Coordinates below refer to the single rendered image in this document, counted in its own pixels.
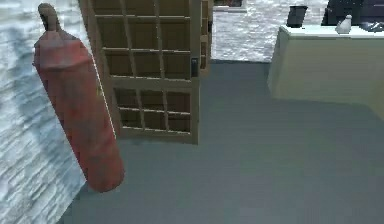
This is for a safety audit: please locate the pale cream counter cabinet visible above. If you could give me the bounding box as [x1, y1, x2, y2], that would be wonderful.
[267, 24, 384, 121]

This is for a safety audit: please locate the black door handle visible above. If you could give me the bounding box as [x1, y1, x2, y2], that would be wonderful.
[190, 57, 199, 78]

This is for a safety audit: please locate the black bin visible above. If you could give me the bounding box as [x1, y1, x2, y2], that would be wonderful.
[285, 5, 309, 29]

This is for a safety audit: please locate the white bottle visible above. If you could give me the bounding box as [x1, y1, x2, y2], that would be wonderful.
[335, 14, 353, 35]

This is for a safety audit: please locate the dark flat object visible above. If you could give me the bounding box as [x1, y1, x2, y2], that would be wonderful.
[359, 21, 384, 33]

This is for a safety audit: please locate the dark appliance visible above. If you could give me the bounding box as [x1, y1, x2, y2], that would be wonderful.
[320, 0, 384, 27]

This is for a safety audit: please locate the red fire extinguisher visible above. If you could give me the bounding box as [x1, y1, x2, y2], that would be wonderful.
[32, 2, 126, 194]

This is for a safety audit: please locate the tan lattice room door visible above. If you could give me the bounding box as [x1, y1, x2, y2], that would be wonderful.
[78, 0, 214, 146]

